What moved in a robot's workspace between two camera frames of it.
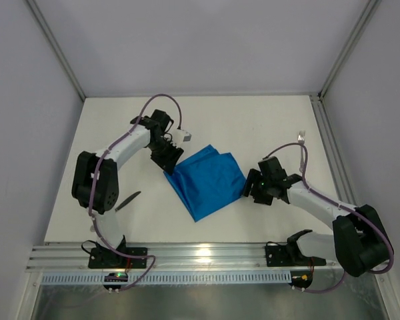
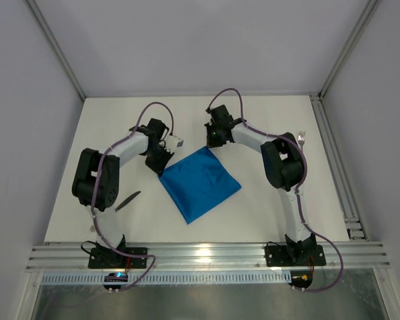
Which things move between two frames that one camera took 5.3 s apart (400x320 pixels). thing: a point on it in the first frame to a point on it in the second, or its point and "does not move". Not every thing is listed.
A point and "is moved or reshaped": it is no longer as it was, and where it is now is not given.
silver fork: x=301 y=139 does not move
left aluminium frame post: x=56 y=47 does not move
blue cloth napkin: x=205 y=181 is moved or reshaped
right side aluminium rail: x=334 y=159 does not move
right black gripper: x=254 y=188 to x=212 y=139
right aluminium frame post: x=371 y=8 does not move
